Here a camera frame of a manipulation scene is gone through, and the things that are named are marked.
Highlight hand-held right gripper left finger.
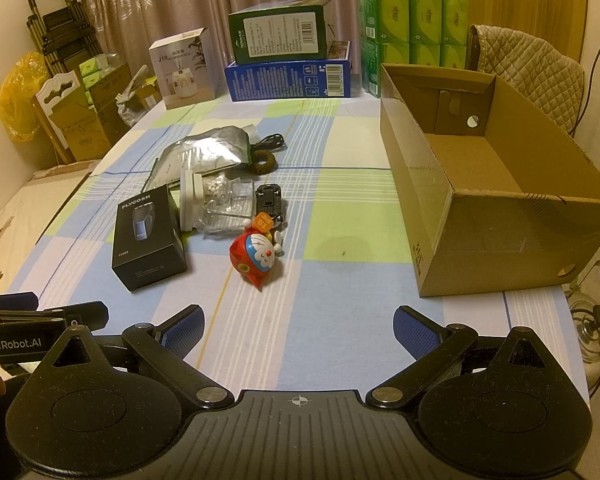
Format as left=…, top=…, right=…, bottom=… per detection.
left=29, top=304, right=233, bottom=411

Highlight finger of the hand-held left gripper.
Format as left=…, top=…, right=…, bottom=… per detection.
left=0, top=291, right=40, bottom=313
left=61, top=301, right=110, bottom=334

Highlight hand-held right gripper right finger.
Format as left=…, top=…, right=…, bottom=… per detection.
left=367, top=305, right=572, bottom=410

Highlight black product box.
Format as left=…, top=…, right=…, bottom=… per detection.
left=111, top=183, right=190, bottom=293

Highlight red cartoon cat toy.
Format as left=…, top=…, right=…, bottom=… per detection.
left=229, top=227, right=284, bottom=292

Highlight clear plastic case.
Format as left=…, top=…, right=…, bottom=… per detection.
left=197, top=177, right=258, bottom=238

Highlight small black toy car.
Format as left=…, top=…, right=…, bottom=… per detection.
left=254, top=183, right=287, bottom=226

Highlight silver foil bag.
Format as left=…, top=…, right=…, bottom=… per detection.
left=147, top=126, right=253, bottom=186

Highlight brown woven ring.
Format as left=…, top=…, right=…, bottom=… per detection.
left=250, top=150, right=279, bottom=177

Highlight black cable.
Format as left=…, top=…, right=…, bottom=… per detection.
left=250, top=132, right=287, bottom=153

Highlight flat cardboard sheet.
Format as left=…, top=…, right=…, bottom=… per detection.
left=30, top=160, right=101, bottom=182

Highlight checkered tablecloth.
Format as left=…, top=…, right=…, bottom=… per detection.
left=2, top=95, right=593, bottom=403

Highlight brown cardboard carton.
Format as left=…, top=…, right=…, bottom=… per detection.
left=49, top=102, right=116, bottom=163
left=87, top=62, right=131, bottom=146

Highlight yellow plastic bag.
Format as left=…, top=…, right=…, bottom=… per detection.
left=0, top=51, right=48, bottom=142

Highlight grey plastic bag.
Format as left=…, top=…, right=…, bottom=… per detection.
left=116, top=82, right=143, bottom=121

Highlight small brown cardboard box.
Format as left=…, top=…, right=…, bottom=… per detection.
left=135, top=80, right=162, bottom=110

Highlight small green tissue packs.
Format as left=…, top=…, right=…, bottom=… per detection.
left=79, top=56, right=112, bottom=92

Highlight white humidifier box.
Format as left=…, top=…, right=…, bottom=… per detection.
left=148, top=28, right=220, bottom=111

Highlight blue product box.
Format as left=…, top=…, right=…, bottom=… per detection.
left=225, top=57, right=353, bottom=102

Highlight dark folding stepladder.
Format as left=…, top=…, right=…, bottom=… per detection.
left=26, top=0, right=103, bottom=81

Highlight beige quilted chair cover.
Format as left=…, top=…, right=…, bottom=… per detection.
left=467, top=24, right=587, bottom=133

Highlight green product box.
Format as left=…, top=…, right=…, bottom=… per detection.
left=228, top=4, right=329, bottom=63

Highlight stack of green tissue packs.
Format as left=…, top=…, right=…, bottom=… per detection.
left=356, top=0, right=471, bottom=98

